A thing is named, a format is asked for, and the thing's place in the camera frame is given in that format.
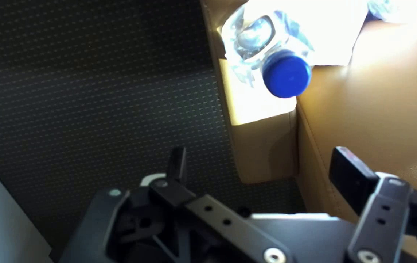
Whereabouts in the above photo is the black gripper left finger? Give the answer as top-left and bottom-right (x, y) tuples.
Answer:
(150, 148), (298, 263)

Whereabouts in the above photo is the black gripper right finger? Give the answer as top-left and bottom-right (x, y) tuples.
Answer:
(330, 146), (411, 263)

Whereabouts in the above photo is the clear bottle blue cap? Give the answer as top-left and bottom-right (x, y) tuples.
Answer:
(220, 0), (371, 100)

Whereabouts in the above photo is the tan leather sofa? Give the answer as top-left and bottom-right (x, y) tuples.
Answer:
(200, 0), (417, 221)

